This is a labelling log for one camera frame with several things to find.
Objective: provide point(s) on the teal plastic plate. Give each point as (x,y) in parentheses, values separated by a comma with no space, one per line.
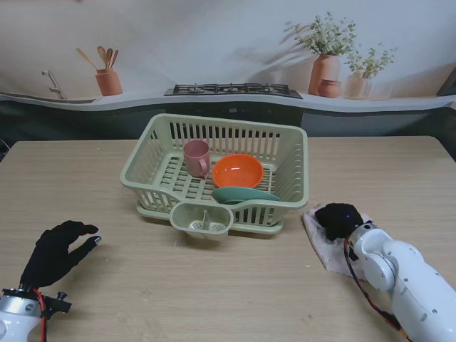
(238,195)

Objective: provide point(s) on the black gas stove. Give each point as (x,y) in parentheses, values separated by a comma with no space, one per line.
(231,89)

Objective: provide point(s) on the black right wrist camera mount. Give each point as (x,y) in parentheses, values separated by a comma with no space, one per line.
(352,253)

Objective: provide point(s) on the plant in tall terracotta vase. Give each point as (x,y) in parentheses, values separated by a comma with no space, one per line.
(324,71)

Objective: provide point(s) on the terracotta utensil pot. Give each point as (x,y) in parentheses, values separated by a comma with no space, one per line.
(108,83)

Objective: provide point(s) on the wooden spoon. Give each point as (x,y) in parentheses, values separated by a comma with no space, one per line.
(114,56)
(102,53)
(109,55)

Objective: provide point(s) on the beige wiping cloth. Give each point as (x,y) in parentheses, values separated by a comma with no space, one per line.
(331,253)

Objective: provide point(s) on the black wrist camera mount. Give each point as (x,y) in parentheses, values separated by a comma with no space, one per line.
(352,253)
(57,304)

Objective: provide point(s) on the grey kitchen countertop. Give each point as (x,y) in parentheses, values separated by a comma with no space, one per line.
(356,103)

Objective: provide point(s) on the pale green cutlery holder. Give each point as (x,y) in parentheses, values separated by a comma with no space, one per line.
(183,215)

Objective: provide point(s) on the clear glass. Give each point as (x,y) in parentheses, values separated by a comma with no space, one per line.
(382,90)

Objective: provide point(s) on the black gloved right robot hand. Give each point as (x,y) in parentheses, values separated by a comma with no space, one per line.
(338,221)

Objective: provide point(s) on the pale green plastic dish rack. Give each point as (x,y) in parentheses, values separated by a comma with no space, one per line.
(299,199)

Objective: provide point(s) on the wooden spatula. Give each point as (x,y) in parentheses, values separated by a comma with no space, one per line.
(85,57)

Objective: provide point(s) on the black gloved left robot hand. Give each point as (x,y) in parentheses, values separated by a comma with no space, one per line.
(53,256)

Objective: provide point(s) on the pink plastic mug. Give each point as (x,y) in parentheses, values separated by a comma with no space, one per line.
(196,158)

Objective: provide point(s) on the small round terracotta pot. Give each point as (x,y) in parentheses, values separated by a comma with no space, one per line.
(329,89)

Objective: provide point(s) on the plant in pale pot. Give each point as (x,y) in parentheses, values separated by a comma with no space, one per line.
(358,87)

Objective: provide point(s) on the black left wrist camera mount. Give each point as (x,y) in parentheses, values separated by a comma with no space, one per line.
(57,304)

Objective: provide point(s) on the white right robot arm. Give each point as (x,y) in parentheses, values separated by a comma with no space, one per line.
(399,285)

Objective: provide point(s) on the orange plastic bowl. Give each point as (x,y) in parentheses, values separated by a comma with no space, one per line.
(238,172)

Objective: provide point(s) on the metal faucet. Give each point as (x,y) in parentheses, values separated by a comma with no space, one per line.
(53,82)

